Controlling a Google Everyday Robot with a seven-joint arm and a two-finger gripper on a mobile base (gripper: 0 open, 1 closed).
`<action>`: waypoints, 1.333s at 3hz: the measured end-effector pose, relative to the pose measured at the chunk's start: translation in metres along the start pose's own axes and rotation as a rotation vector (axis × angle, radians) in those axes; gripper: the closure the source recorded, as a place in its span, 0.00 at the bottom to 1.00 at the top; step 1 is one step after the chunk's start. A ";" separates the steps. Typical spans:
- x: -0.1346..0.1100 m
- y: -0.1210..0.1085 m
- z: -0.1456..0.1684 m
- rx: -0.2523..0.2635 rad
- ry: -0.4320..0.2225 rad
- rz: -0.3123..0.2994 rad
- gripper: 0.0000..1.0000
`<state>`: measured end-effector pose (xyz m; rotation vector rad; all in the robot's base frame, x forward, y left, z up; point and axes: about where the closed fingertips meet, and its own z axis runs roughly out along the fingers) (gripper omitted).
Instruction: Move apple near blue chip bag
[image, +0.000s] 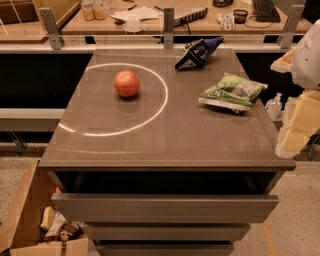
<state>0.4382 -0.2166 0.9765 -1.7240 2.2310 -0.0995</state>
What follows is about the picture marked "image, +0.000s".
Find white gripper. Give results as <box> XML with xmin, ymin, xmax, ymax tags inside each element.
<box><xmin>270</xmin><ymin>47</ymin><xmax>320</xmax><ymax>158</ymax></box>

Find red apple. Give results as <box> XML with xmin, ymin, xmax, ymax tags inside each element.
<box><xmin>114</xmin><ymin>70</ymin><xmax>140</xmax><ymax>97</ymax></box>

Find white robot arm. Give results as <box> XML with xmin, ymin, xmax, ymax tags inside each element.
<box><xmin>271</xmin><ymin>20</ymin><xmax>320</xmax><ymax>158</ymax></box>

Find green chip bag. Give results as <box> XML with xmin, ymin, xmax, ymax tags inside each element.
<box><xmin>198</xmin><ymin>73</ymin><xmax>268</xmax><ymax>113</ymax></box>

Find blue chip bag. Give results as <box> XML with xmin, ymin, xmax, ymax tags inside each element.
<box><xmin>175</xmin><ymin>37</ymin><xmax>224</xmax><ymax>70</ymax></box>

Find plastic bottle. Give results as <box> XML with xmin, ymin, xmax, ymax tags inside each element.
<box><xmin>265</xmin><ymin>93</ymin><xmax>282</xmax><ymax>119</ymax></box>

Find black keyboard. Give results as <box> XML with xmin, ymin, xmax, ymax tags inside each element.
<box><xmin>252</xmin><ymin>0</ymin><xmax>281</xmax><ymax>23</ymax></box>

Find black round container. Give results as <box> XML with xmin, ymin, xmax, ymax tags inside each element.
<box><xmin>233</xmin><ymin>9</ymin><xmax>248</xmax><ymax>24</ymax></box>

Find patterned paper cup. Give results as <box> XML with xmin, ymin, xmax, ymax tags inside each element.
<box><xmin>218</xmin><ymin>13</ymin><xmax>234</xmax><ymax>30</ymax></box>

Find white power strip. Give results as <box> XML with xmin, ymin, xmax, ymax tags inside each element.
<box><xmin>174</xmin><ymin>7</ymin><xmax>208</xmax><ymax>27</ymax></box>

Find grey drawer cabinet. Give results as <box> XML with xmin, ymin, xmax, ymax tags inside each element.
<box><xmin>39</xmin><ymin>49</ymin><xmax>295</xmax><ymax>256</ymax></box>

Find white papers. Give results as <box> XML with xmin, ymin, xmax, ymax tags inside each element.
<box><xmin>111</xmin><ymin>6</ymin><xmax>161</xmax><ymax>21</ymax></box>

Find amber glass jar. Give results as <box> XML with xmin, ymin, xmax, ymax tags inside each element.
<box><xmin>92</xmin><ymin>0</ymin><xmax>106</xmax><ymax>20</ymax></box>
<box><xmin>81</xmin><ymin>0</ymin><xmax>94</xmax><ymax>21</ymax></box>

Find cardboard box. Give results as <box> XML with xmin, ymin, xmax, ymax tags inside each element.
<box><xmin>0</xmin><ymin>161</ymin><xmax>89</xmax><ymax>256</ymax></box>

